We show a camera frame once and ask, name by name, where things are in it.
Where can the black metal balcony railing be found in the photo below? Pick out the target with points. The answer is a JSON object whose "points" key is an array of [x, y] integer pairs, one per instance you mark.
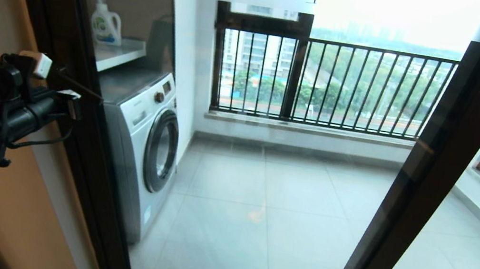
{"points": [[378, 50]]}

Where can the grey stone window sill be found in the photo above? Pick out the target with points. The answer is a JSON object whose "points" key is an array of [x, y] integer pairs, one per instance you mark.
{"points": [[308, 129]]}

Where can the dark framed sliding glass door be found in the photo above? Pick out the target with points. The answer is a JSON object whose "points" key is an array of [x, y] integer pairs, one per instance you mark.
{"points": [[101, 189]]}

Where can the white front-load washing machine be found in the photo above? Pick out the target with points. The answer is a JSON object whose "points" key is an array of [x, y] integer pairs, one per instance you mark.
{"points": [[138, 137]]}

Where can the white detergent bottle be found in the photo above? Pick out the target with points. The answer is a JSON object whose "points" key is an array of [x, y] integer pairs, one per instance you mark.
{"points": [[105, 26]]}

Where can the dark window frame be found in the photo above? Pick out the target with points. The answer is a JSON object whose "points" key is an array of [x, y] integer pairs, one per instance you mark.
{"points": [[262, 23]]}

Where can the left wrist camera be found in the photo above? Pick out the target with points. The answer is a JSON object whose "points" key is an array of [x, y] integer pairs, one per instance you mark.
{"points": [[39, 64]]}

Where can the white stone shelf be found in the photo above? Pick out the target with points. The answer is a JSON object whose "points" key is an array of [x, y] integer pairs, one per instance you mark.
{"points": [[120, 54]]}

